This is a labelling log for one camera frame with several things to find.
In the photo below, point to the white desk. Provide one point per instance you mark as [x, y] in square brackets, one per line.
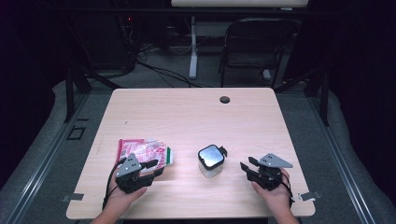
[193, 46]

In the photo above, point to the dark computer tower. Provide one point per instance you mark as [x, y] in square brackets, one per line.
[106, 40]

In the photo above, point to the pink and white snack bag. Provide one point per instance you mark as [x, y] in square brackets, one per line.
[146, 151]

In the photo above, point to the aluminium rail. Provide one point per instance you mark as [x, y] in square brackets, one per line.
[46, 158]
[339, 158]

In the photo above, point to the black folding chair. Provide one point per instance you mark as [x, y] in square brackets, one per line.
[258, 46]

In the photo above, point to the person's right hand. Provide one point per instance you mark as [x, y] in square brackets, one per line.
[278, 197]

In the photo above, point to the black metal frame stand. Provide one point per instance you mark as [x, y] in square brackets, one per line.
[324, 99]
[69, 93]

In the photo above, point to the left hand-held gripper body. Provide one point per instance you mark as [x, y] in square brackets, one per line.
[129, 169]

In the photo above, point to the clear container with black lid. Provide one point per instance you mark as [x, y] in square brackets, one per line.
[211, 158]

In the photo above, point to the grey tape piece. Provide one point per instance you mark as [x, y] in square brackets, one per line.
[73, 197]
[308, 196]

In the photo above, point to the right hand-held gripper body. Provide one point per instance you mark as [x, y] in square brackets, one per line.
[267, 177]

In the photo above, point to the person's left hand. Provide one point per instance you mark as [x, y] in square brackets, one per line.
[123, 199]

